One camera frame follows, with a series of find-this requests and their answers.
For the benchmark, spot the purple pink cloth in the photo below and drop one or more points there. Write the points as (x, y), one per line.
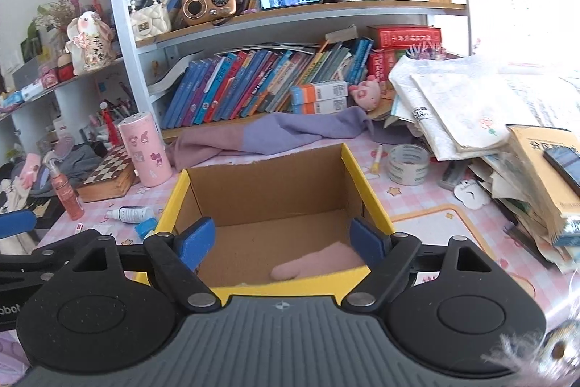
(275, 133)

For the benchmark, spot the white paper pile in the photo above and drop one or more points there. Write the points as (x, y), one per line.
(464, 106)

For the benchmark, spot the yellow marker pen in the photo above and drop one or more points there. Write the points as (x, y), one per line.
(376, 166)

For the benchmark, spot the yellow cardboard box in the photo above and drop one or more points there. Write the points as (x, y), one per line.
(272, 211)

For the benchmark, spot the white bookshelf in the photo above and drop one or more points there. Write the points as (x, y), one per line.
(174, 50)

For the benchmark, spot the white quilted handbag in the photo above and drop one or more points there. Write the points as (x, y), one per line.
(150, 21)

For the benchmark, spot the clear tape roll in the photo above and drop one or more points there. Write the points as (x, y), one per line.
(407, 164)

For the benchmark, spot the white dropper bottle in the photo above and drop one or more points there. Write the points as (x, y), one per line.
(131, 214)

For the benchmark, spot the gold retro radio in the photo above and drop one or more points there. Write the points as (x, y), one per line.
(196, 12)

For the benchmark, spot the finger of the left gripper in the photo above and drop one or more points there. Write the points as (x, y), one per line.
(17, 222)

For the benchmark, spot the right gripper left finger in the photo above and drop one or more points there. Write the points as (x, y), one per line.
(175, 262)

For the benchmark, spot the pink cylinder container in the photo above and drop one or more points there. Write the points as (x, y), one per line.
(146, 148)

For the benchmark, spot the orange white box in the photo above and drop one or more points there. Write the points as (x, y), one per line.
(314, 92)
(328, 106)

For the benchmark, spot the white bunny figurine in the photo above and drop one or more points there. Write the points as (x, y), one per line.
(89, 43)

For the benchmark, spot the pink glove on clothes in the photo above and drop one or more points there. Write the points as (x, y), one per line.
(30, 170)

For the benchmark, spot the stack of old books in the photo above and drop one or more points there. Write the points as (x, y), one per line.
(525, 180)

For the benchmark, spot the orange white box upper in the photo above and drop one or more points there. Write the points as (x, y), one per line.
(314, 92)

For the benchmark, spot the pink knit glove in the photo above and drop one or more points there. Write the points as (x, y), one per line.
(334, 258)

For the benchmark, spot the pink spray bottle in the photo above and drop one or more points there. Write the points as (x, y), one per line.
(62, 187)

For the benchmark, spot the red thick dictionary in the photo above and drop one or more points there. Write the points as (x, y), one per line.
(401, 37)

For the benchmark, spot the pink pig plush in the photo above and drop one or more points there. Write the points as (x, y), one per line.
(367, 94)

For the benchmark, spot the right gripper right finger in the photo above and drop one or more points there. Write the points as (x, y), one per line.
(389, 258)

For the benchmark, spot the orange white box lower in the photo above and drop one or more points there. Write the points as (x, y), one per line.
(328, 106)

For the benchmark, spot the wooden chess board box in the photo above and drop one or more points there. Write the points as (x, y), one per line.
(112, 178)

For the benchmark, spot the grey clothing pile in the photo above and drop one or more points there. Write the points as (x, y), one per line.
(76, 166)

